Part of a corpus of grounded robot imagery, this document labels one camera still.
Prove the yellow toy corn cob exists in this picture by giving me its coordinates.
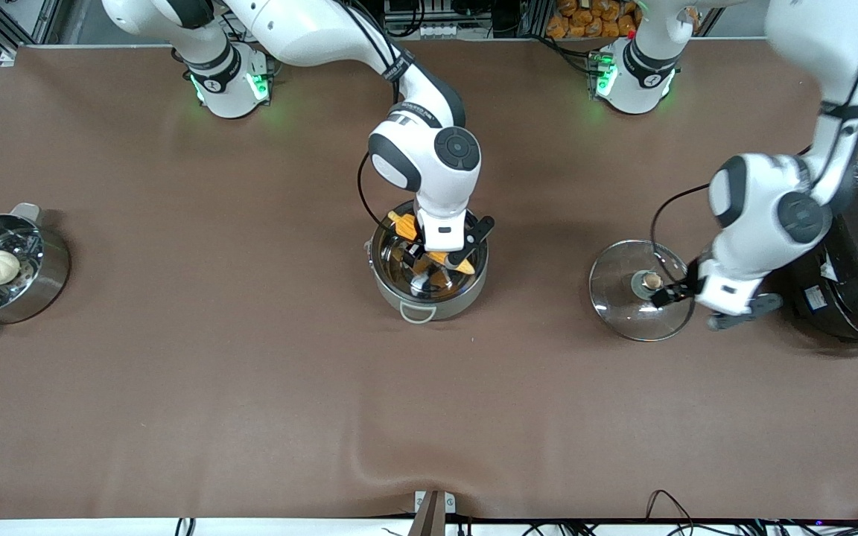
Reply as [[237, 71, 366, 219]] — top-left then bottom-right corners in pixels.
[[387, 210, 476, 275]]

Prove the glass pot lid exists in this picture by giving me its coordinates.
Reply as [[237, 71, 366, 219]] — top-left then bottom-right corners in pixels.
[[588, 239, 699, 342]]

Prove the steel pot in centre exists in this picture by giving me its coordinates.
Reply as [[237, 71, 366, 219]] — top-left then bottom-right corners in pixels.
[[364, 200, 490, 325]]

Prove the stainless steel steamer pot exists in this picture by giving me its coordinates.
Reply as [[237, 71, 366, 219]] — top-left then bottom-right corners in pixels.
[[0, 203, 72, 336]]

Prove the brown table cloth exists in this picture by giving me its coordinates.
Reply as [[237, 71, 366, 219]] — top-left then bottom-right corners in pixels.
[[0, 39, 858, 522]]

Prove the orange snack pile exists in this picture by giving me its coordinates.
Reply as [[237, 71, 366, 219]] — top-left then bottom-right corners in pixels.
[[546, 0, 639, 39]]

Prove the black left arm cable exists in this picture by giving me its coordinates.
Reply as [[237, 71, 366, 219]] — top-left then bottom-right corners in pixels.
[[649, 145, 814, 288]]

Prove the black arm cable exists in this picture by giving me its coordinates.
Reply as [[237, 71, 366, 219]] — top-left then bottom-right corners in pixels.
[[649, 145, 814, 288], [343, 0, 404, 229]]

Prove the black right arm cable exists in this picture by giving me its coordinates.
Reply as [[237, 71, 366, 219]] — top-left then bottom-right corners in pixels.
[[343, 0, 404, 229]]

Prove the black looped floor cable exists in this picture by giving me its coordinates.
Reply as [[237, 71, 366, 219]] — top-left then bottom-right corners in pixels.
[[644, 489, 699, 536]]

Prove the metal table edge bracket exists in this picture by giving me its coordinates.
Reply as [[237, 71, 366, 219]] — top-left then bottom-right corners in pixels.
[[410, 489, 457, 536]]

